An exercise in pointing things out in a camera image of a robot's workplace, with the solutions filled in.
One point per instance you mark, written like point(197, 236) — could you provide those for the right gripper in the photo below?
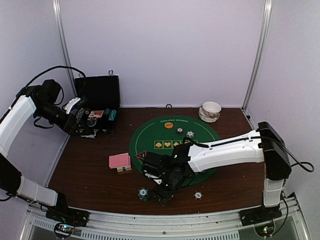
point(166, 194)

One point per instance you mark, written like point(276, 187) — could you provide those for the orange black chips in case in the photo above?
point(87, 111)

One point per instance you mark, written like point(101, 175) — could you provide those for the green blue chip stack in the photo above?
point(143, 194)

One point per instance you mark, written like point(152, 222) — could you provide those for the white ceramic upper bowl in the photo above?
point(211, 109)

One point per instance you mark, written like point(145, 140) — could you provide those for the black poker chip case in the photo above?
point(102, 92)

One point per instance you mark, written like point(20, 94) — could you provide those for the card deck in case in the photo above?
point(96, 114)

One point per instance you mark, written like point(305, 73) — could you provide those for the orange round blind button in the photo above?
point(168, 125)

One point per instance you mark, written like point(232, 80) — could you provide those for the gold card deck box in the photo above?
point(123, 169)

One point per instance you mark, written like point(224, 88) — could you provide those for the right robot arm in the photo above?
point(263, 145)

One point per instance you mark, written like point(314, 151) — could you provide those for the black red triangle token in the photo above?
point(141, 155)

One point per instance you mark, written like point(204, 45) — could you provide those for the teal chip row in case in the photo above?
point(112, 114)

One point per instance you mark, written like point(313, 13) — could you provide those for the green round poker mat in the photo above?
point(152, 136)

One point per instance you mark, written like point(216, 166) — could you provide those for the blue tan chip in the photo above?
point(190, 134)

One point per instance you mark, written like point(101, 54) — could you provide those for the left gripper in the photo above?
point(67, 128)

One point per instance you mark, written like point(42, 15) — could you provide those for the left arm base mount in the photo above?
point(73, 217)

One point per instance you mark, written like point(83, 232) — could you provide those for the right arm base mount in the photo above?
point(258, 215)

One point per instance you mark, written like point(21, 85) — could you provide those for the red playing card deck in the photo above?
point(119, 161)

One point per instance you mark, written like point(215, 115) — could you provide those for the green blue chips in case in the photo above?
point(107, 112)

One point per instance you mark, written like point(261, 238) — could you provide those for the white ceramic bowl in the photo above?
point(205, 118)
point(211, 109)

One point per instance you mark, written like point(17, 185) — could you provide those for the white ceramic lower bowl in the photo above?
point(205, 118)

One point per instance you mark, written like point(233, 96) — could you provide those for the clear acrylic dealer button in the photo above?
point(91, 122)

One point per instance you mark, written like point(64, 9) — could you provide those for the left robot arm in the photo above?
point(38, 101)

